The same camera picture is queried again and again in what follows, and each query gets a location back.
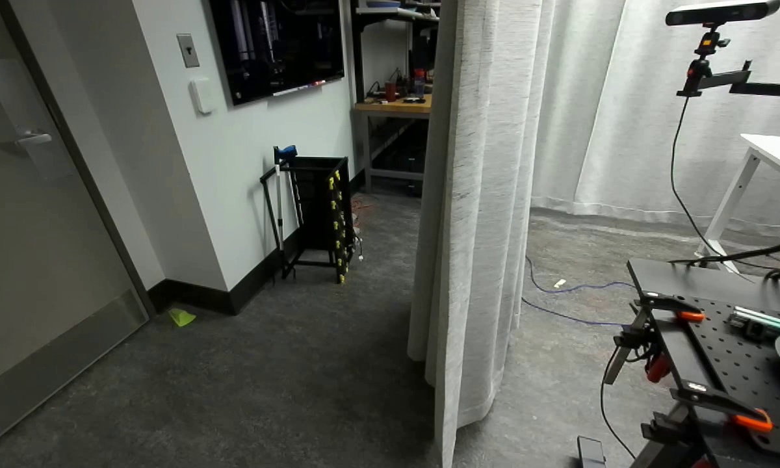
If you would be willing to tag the white fabric curtain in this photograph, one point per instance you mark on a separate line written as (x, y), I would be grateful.
(477, 204)

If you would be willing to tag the white background curtain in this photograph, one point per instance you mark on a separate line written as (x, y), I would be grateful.
(613, 134)

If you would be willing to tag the black yellow folded cart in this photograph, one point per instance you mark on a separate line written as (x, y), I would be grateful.
(321, 192)

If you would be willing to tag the wooden workbench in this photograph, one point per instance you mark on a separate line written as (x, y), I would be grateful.
(391, 139)

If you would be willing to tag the green paper scrap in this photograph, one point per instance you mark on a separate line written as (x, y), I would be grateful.
(181, 319)

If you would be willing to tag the orange black clamp upper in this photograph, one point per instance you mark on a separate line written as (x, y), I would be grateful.
(639, 338)

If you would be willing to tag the grey door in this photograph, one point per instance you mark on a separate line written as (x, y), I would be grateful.
(66, 290)

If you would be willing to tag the white table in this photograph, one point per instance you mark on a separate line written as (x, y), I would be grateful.
(753, 190)

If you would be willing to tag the wall mounted black screen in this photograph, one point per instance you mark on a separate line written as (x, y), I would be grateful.
(275, 44)

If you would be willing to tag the white wall thermostat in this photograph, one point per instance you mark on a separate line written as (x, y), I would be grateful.
(201, 96)

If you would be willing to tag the grey wall switch plate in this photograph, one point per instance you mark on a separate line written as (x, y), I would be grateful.
(188, 51)

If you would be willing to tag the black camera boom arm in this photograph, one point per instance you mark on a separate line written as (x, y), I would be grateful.
(702, 75)

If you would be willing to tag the silver door handle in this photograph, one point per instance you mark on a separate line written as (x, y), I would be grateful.
(27, 140)

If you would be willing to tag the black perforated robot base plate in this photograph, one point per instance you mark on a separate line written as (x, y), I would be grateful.
(725, 371)

